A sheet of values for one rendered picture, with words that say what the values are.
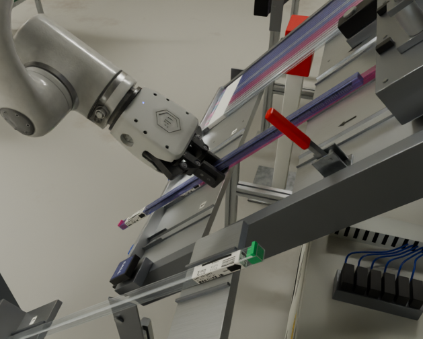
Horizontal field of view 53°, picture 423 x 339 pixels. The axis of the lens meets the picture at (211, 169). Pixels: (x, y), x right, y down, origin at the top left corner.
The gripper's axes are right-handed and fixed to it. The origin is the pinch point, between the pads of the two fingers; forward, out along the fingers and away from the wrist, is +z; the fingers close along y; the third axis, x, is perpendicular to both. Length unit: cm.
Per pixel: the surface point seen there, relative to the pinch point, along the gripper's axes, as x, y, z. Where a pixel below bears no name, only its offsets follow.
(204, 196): 12.1, 5.9, 4.2
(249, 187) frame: 55, 62, 31
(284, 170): 65, 94, 48
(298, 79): 28, 94, 24
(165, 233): 20.9, 0.9, 2.7
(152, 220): 25.8, 5.4, 0.4
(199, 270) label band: -8.8, -21.9, 0.7
